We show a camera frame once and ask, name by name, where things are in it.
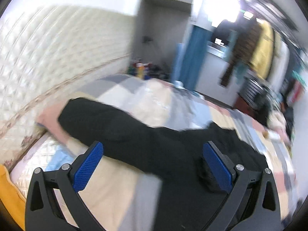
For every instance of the brown plaid scarf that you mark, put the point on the brown plaid scarf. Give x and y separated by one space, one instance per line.
237 53

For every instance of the grey suitcase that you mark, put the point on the grey suitcase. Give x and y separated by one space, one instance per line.
252 91

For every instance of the cream quilted headboard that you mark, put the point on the cream quilted headboard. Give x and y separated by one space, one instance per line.
48 53

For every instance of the black garment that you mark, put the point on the black garment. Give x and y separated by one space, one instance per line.
134 134

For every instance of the yellow cloth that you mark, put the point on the yellow cloth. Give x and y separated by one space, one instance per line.
9 197

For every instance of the cluster of bedside bottles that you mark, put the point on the cluster of bedside bottles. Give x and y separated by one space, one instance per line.
144 69

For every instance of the black hanging jacket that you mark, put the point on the black hanging jacket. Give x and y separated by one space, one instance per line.
225 28

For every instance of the patchwork quilt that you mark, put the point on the patchwork quilt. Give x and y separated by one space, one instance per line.
154 101

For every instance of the white quilted mattress pad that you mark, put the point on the white quilted mattress pad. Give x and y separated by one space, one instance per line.
36 154

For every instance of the blue curtain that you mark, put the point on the blue curtain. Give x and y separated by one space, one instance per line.
197 53

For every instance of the dark red cabinet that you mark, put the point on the dark red cabinet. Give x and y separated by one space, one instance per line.
243 103

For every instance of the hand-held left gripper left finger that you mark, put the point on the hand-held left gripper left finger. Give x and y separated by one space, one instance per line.
87 168

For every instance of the pile of clothes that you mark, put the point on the pile of clothes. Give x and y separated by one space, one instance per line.
269 105

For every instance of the yellow fleece jacket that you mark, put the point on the yellow fleece jacket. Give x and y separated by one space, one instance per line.
263 48

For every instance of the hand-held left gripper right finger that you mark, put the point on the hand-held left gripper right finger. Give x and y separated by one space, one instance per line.
220 168

